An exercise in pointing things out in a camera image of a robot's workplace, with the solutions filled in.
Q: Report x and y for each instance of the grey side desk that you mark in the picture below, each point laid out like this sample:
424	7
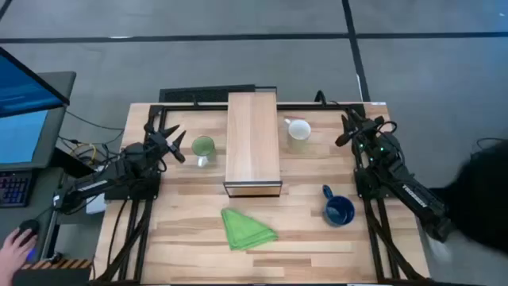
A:
43	198

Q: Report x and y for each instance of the black keyboard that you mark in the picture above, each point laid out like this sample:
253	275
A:
14	188

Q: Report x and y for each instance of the blue mug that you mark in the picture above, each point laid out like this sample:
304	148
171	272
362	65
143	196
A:
339	210

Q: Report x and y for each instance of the person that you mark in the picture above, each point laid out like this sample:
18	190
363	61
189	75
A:
484	190

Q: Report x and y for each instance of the yellow black hazard strip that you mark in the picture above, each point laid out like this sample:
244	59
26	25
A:
59	264

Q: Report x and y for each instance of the grey framed monitor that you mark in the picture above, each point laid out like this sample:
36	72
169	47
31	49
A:
20	135

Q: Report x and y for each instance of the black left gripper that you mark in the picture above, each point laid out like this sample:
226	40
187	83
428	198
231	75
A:
160	141

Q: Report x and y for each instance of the green glass cup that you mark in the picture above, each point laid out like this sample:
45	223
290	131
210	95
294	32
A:
203	146

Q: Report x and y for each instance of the black framed tilted monitor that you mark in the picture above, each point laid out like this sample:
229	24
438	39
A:
24	91

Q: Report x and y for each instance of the black computer mouse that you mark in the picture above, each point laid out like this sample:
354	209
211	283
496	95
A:
29	226

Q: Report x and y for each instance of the black perforated floor mat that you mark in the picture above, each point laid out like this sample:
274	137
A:
198	94

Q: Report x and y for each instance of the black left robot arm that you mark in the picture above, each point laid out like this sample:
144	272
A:
91	186

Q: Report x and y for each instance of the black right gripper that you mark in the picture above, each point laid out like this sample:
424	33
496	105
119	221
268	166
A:
359	129

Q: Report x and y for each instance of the white box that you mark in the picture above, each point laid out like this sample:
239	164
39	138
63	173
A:
95	206

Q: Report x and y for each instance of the green folded cloth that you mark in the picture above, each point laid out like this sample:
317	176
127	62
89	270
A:
244	230

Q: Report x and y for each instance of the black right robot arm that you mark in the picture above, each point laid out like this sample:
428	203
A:
412	194

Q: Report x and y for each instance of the white mug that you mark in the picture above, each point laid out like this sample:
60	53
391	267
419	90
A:
299	129

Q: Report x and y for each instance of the person's hand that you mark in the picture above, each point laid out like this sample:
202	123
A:
12	254

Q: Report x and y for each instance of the wooden shelf with black frame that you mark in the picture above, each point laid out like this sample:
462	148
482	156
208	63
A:
252	139

